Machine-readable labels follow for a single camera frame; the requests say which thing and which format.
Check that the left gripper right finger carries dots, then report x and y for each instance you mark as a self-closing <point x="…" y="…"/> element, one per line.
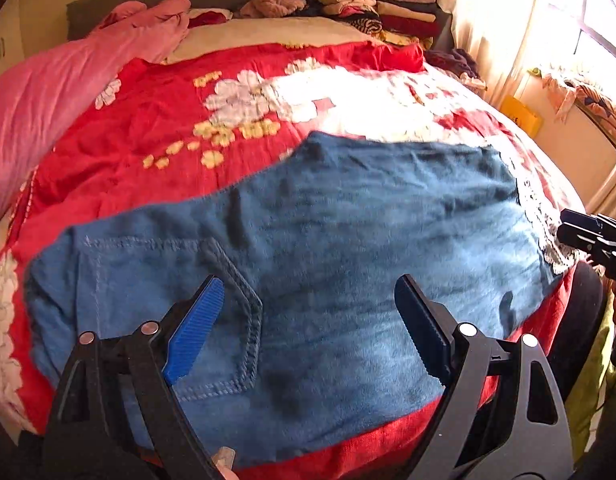
<point x="500" y="416"/>

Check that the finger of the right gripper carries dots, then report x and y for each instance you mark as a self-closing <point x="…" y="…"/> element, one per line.
<point x="598" y="224"/>
<point x="599" y="246"/>

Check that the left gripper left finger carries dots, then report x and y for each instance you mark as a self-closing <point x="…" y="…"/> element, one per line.
<point x="89" y="436"/>

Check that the blue denim pants lace trim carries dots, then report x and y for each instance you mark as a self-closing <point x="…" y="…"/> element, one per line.
<point x="309" y="349"/>

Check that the yellow box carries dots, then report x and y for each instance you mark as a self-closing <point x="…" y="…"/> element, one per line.
<point x="522" y="116"/>

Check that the floral cloth on sill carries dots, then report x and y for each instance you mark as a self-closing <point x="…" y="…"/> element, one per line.
<point x="565" y="91"/>

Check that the dark purple garment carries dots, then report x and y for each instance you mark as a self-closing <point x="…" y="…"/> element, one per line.
<point x="456" y="61"/>

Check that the white curtain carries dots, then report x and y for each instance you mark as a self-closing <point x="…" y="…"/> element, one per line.
<point x="508" y="38"/>

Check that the stack of folded clothes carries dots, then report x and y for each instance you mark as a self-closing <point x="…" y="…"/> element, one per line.
<point x="397" y="22"/>

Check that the pink quilt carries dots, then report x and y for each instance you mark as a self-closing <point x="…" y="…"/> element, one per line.
<point x="41" y="97"/>

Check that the cream wardrobe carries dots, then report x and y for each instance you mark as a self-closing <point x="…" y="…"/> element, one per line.
<point x="11" y="49"/>

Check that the beige bed sheet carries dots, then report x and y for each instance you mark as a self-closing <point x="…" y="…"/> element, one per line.
<point x="245" y="32"/>

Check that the pink crumpled garment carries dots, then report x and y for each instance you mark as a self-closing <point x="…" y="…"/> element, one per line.
<point x="271" y="8"/>

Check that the dark red pillow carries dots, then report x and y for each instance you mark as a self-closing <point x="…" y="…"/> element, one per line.
<point x="210" y="16"/>

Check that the window frame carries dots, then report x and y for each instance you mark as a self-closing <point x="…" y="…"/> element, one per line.
<point x="597" y="33"/>

